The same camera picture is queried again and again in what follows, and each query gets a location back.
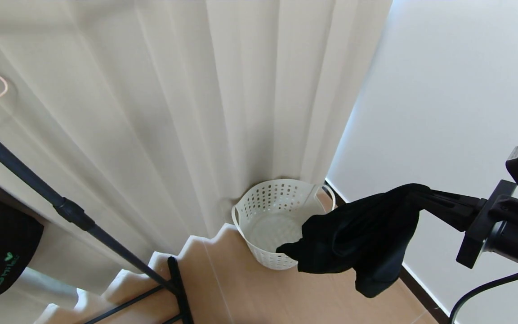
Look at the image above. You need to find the black clothes rack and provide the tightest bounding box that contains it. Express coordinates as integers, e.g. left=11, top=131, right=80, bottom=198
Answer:
left=0, top=116, right=195, bottom=324

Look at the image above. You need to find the black cable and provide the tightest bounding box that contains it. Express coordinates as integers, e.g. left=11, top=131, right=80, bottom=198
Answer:
left=448, top=259, right=518, bottom=324

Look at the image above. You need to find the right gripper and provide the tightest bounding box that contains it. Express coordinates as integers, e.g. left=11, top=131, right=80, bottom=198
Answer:
left=419, top=180, right=518, bottom=270

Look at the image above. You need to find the white curtain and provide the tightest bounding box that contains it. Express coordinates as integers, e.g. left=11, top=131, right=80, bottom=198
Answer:
left=0, top=0, right=393, bottom=324

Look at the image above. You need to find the black garment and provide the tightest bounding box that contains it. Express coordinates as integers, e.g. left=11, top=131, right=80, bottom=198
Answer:
left=276, top=183, right=430, bottom=298

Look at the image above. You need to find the white laundry basket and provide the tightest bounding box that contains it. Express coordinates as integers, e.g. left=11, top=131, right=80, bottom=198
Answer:
left=231, top=179, right=336, bottom=270

